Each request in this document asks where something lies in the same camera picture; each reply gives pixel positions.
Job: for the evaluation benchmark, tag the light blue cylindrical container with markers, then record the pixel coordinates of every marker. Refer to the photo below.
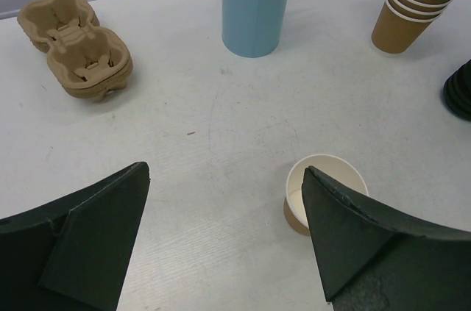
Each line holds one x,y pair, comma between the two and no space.
251,28

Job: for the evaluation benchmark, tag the brown paper coffee cup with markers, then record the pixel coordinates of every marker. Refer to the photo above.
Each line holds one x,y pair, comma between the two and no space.
336,167

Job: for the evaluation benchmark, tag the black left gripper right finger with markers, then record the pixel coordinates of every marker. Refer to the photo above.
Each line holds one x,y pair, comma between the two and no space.
371,256

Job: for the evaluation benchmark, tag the stack of pulp cup carriers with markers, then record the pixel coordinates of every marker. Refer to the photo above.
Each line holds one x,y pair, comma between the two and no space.
87,59

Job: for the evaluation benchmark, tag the stack of black cup lids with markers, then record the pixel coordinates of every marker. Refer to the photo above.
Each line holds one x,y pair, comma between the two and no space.
456,92

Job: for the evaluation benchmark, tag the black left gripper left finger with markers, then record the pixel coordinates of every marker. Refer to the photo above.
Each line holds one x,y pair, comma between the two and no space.
73,253

